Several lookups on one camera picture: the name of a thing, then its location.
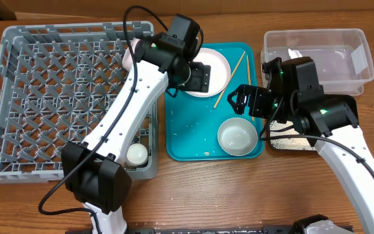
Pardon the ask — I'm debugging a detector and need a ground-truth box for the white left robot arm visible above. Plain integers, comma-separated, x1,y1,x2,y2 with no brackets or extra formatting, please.
61,14,210,233

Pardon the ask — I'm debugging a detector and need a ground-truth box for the right wooden chopstick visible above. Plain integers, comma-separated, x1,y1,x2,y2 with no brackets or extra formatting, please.
246,55,255,122

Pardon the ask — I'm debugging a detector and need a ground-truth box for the white and red wrapper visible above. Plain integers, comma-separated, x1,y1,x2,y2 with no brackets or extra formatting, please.
288,49,303,59

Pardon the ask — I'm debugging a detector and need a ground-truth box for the large white plate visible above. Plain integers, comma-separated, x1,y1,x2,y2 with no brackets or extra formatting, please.
188,47,231,98

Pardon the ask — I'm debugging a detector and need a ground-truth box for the teal plastic serving tray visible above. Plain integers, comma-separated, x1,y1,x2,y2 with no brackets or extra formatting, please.
165,42,257,161

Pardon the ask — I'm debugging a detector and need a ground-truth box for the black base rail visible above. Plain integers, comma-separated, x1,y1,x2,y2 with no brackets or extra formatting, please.
65,214,353,234

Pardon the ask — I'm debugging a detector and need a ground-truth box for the pile of rice grains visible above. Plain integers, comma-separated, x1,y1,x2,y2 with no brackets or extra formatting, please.
269,121,315,151

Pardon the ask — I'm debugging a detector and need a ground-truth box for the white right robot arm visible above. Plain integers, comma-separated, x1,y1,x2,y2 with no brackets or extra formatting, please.
227,57,374,233

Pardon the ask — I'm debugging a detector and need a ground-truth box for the clear plastic waste bin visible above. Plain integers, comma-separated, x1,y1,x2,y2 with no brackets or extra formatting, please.
260,29,374,96

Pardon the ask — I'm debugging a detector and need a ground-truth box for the white cup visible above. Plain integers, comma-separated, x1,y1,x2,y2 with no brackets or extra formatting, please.
126,143,149,167

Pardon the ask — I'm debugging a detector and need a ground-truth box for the left wooden chopstick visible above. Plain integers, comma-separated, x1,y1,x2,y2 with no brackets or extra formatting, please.
213,51,246,109

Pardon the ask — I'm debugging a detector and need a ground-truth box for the black waste tray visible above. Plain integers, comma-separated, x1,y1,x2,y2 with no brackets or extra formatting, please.
267,90,359,151

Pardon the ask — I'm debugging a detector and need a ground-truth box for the small white plate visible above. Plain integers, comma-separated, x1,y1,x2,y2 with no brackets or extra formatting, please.
122,38,140,72

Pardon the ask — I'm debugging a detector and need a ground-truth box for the wooden chopstick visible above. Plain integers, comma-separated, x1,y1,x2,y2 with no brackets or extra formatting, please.
213,51,246,109
246,55,255,122

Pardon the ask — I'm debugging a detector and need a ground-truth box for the grey plastic dishwasher rack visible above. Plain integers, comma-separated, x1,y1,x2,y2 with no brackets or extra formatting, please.
0,21,154,183

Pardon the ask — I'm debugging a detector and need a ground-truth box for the grey bowl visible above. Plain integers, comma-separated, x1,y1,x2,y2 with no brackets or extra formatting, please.
217,118,258,157

